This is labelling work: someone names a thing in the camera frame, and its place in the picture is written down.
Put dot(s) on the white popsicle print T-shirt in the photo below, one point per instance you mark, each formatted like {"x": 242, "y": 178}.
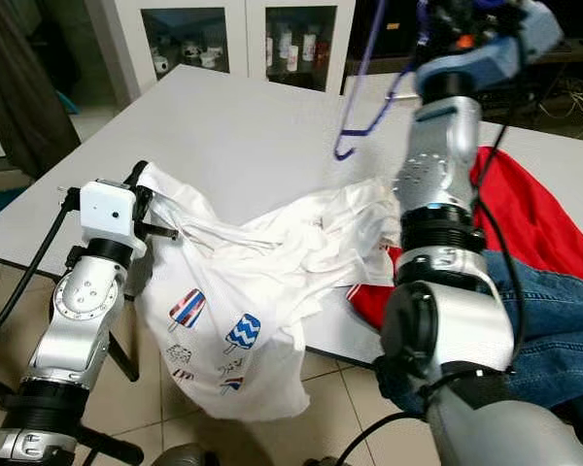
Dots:
{"x": 253, "y": 282}

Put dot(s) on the grey brown curtain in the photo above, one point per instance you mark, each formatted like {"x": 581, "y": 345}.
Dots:
{"x": 29, "y": 87}

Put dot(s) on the blue denim jeans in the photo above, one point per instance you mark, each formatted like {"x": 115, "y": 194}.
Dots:
{"x": 554, "y": 320}

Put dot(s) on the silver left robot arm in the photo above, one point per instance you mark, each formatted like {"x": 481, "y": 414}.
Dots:
{"x": 83, "y": 311}

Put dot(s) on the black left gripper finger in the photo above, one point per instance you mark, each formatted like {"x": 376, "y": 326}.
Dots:
{"x": 137, "y": 173}

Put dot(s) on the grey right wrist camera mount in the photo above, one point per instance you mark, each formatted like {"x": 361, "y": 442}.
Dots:
{"x": 486, "y": 63}

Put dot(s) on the white glass door cabinet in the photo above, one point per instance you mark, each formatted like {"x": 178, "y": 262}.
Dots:
{"x": 238, "y": 49}

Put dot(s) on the red shirt with white trim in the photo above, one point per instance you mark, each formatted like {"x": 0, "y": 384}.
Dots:
{"x": 544, "y": 223}

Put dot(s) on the purple plastic hanger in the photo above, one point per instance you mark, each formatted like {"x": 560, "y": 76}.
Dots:
{"x": 351, "y": 97}

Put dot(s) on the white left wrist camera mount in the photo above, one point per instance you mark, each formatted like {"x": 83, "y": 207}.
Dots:
{"x": 112, "y": 209}

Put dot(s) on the white crumpled T-shirt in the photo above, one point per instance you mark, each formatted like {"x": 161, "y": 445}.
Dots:
{"x": 360, "y": 218}

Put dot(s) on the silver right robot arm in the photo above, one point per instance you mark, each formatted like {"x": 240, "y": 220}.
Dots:
{"x": 437, "y": 165}

